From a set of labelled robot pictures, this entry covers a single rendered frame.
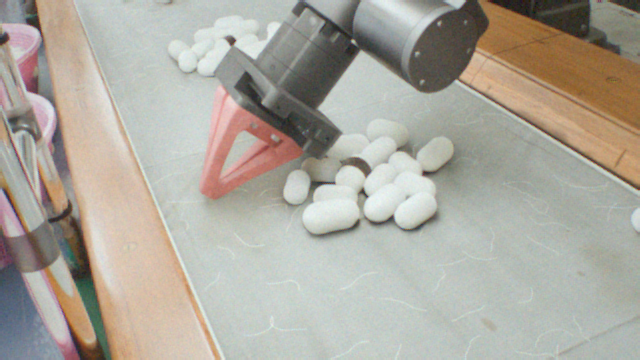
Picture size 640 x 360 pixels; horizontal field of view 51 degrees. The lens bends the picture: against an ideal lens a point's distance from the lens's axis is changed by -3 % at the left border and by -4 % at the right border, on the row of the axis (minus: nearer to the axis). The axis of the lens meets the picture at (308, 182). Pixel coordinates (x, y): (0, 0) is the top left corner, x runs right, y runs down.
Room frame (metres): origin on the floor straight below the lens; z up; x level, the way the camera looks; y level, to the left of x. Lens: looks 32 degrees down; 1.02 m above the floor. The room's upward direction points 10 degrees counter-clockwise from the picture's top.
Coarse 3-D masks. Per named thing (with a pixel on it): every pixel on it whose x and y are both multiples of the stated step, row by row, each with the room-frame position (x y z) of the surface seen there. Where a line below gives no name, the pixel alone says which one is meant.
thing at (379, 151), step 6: (378, 138) 0.47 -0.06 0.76; (384, 138) 0.46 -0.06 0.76; (390, 138) 0.47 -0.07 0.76; (372, 144) 0.46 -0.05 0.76; (378, 144) 0.46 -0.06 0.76; (384, 144) 0.46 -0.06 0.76; (390, 144) 0.46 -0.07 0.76; (366, 150) 0.45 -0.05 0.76; (372, 150) 0.45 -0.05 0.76; (378, 150) 0.45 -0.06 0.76; (384, 150) 0.45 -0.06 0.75; (390, 150) 0.46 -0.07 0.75; (366, 156) 0.45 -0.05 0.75; (372, 156) 0.45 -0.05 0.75; (378, 156) 0.45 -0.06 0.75; (384, 156) 0.45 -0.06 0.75; (390, 156) 0.45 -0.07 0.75; (372, 162) 0.45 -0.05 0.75; (378, 162) 0.45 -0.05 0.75; (384, 162) 0.45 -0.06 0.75
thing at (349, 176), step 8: (368, 160) 0.44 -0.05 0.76; (344, 168) 0.43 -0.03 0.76; (352, 168) 0.42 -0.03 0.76; (336, 176) 0.43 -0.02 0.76; (344, 176) 0.42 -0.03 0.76; (352, 176) 0.42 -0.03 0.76; (360, 176) 0.42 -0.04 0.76; (336, 184) 0.42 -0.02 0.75; (344, 184) 0.42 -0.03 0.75; (352, 184) 0.41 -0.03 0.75; (360, 184) 0.42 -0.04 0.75
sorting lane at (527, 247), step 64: (128, 0) 1.07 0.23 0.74; (192, 0) 1.00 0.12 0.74; (256, 0) 0.95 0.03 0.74; (128, 64) 0.78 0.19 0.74; (128, 128) 0.60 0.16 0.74; (192, 128) 0.58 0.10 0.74; (448, 128) 0.50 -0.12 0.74; (512, 128) 0.48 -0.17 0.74; (192, 192) 0.46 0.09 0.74; (256, 192) 0.45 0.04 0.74; (448, 192) 0.40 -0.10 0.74; (512, 192) 0.39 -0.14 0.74; (576, 192) 0.38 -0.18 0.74; (192, 256) 0.38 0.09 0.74; (256, 256) 0.37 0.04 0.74; (320, 256) 0.36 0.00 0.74; (384, 256) 0.35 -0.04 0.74; (448, 256) 0.33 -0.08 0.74; (512, 256) 0.32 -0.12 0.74; (576, 256) 0.31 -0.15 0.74; (256, 320) 0.31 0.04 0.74; (320, 320) 0.30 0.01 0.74; (384, 320) 0.29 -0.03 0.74; (448, 320) 0.28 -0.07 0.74; (512, 320) 0.27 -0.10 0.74; (576, 320) 0.26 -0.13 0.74
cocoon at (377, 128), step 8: (376, 120) 0.49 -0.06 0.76; (384, 120) 0.49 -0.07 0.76; (368, 128) 0.49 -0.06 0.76; (376, 128) 0.48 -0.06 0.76; (384, 128) 0.48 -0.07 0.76; (392, 128) 0.48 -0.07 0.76; (400, 128) 0.48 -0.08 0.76; (368, 136) 0.49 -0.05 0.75; (376, 136) 0.48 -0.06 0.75; (384, 136) 0.48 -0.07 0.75; (392, 136) 0.47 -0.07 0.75; (400, 136) 0.47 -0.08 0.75; (408, 136) 0.48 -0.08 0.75; (400, 144) 0.47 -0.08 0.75
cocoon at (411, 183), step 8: (400, 176) 0.41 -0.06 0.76; (408, 176) 0.41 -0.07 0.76; (416, 176) 0.40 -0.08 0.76; (400, 184) 0.40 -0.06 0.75; (408, 184) 0.40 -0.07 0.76; (416, 184) 0.40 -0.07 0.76; (424, 184) 0.39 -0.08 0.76; (432, 184) 0.40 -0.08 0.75; (408, 192) 0.40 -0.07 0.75; (416, 192) 0.39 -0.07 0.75; (432, 192) 0.39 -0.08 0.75
